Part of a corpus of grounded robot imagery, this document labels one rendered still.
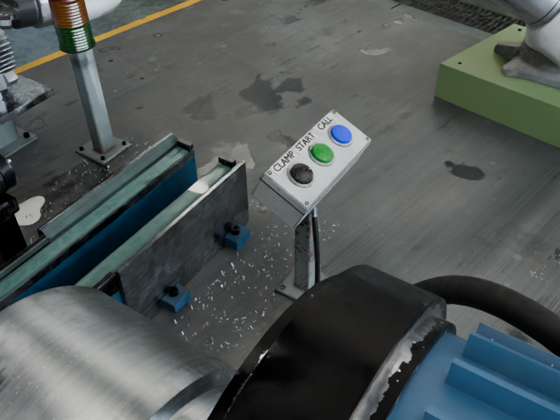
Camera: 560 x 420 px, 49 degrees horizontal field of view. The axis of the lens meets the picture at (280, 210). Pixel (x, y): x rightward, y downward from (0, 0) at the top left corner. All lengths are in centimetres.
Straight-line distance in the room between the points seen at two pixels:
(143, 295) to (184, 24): 103
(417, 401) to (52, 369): 32
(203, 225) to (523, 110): 72
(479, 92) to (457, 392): 120
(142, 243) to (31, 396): 47
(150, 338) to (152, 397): 7
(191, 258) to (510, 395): 79
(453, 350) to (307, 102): 119
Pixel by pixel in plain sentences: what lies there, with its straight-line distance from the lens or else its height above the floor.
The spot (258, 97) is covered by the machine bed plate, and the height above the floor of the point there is 80.
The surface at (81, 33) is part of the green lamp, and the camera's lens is 116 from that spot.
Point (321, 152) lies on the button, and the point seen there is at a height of 107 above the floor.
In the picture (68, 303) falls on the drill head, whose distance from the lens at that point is 53.
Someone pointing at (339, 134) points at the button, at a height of 107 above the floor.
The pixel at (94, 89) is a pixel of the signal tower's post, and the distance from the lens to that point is 122.
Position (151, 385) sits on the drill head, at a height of 116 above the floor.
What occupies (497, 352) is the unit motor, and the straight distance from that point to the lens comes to 24.
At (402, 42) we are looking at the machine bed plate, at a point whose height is 80.
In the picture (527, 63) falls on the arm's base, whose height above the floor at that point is 90.
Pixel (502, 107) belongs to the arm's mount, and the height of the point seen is 84.
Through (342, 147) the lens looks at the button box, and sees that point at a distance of 82.
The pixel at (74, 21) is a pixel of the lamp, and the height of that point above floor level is 109.
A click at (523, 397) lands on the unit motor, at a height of 136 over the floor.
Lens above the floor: 153
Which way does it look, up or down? 42 degrees down
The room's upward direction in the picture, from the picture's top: 1 degrees counter-clockwise
